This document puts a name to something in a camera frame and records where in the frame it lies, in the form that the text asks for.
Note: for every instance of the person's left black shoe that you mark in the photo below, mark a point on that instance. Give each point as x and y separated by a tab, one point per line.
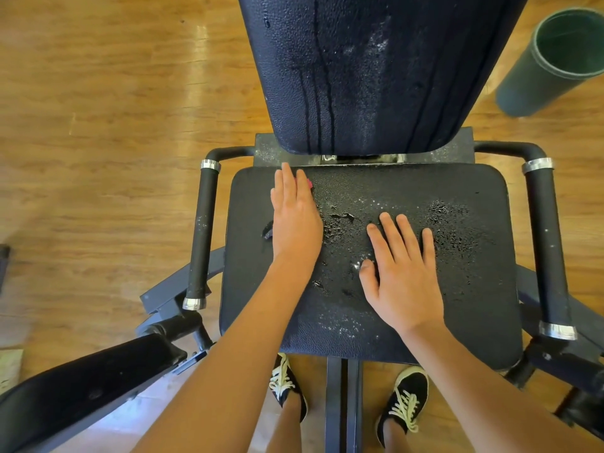
281	380

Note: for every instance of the dark green plastic bucket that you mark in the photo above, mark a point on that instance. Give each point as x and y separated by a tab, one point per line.
538	85

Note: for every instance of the person's right forearm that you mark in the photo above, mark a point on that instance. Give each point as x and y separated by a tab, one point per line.
491	401

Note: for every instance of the person's leg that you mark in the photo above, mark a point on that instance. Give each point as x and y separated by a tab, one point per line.
286	434
396	443

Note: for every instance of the person's left hand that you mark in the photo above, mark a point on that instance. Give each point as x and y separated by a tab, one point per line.
297	221

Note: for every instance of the person's black shoe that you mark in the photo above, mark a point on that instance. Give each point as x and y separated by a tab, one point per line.
281	380
408	401

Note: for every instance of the person's left leg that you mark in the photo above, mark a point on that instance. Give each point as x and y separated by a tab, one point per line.
286	434

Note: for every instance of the person's right hand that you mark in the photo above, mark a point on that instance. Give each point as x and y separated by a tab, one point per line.
406	283

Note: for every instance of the person's right black shoe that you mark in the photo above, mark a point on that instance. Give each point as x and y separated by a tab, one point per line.
408	401

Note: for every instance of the person's right leg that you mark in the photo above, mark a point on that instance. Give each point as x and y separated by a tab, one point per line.
396	443

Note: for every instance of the person's left forearm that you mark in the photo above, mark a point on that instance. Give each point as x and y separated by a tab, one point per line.
226	372

